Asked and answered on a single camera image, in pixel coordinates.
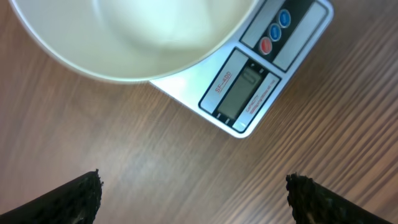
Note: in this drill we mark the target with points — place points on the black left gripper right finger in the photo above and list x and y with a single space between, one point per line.
312 203

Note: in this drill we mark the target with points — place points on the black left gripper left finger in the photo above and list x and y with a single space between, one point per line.
77 201

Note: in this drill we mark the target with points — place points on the white digital kitchen scale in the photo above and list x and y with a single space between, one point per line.
235 86

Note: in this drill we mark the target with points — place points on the white bowl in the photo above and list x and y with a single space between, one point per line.
128 41

